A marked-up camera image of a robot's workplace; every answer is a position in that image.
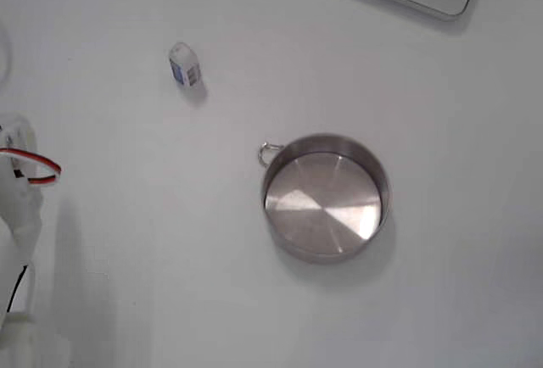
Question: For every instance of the small white and blue box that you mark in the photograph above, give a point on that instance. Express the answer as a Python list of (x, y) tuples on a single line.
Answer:
[(185, 66)]

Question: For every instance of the round metal bowl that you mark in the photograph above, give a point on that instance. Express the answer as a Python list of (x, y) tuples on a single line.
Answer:
[(322, 207)]

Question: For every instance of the small metal carabiner clip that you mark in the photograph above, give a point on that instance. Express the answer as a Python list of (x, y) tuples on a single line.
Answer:
[(264, 154)]

